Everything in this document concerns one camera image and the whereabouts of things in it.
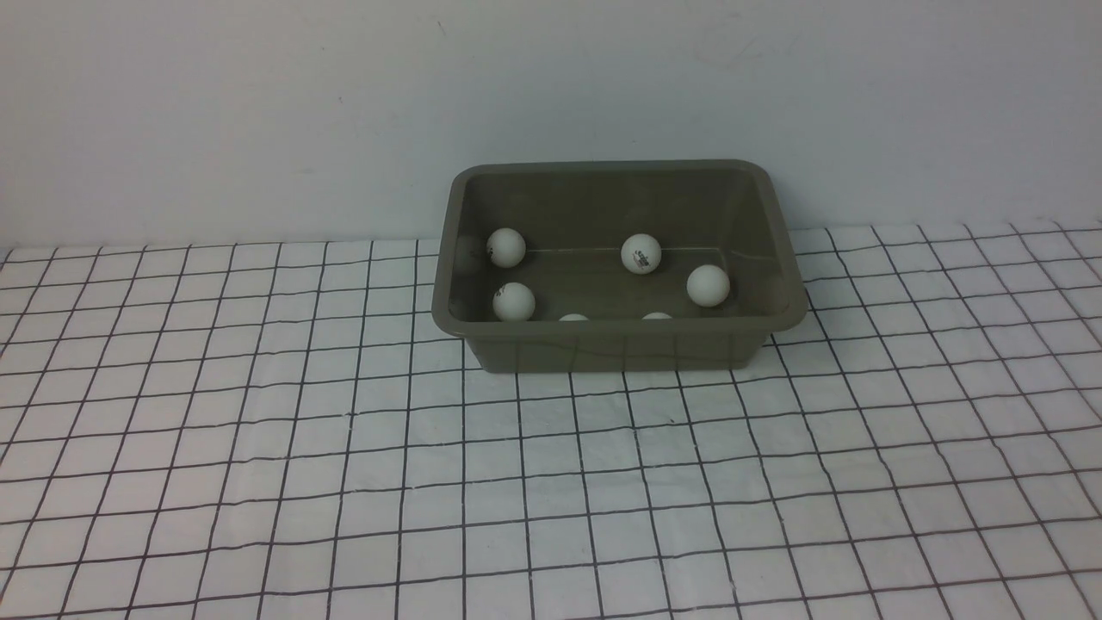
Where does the plain white ball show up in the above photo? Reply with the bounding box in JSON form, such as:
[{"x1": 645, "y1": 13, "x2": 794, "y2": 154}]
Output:
[
  {"x1": 491, "y1": 282, "x2": 536, "y2": 322},
  {"x1": 486, "y1": 227, "x2": 527, "y2": 270}
]

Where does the olive plastic storage bin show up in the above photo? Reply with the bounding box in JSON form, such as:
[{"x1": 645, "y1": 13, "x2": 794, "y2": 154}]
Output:
[{"x1": 430, "y1": 157, "x2": 809, "y2": 374}]

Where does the white black-grid tablecloth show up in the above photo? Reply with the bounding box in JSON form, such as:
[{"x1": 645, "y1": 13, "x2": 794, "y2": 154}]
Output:
[{"x1": 1, "y1": 220, "x2": 1101, "y2": 619}]

